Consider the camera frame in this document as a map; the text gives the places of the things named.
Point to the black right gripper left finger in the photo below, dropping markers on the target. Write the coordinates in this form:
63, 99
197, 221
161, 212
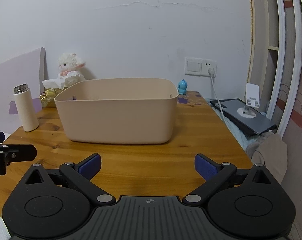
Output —
55, 202

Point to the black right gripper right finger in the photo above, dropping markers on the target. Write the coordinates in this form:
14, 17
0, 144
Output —
242, 202

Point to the white thermos bottle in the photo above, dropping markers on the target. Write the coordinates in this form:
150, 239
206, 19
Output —
25, 108

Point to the grey cloth bundle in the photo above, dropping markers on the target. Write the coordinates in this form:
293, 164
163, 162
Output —
270, 150

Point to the gold tissue pack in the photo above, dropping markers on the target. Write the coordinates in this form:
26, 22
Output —
52, 87

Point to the purple headboard panel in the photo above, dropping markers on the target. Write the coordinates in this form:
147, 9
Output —
27, 68

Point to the grey laptop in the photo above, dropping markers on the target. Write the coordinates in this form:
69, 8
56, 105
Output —
256, 126

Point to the white plush lamb toy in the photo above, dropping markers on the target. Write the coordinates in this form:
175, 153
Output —
69, 66

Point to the beige plastic storage bin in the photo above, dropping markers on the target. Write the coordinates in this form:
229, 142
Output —
119, 111

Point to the white phone stand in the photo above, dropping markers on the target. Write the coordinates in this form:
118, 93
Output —
252, 100

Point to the blue toy figurine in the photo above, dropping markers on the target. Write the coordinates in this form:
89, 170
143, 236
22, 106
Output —
182, 87

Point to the white wall switch socket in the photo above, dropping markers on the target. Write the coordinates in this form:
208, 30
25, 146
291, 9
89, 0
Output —
200, 67

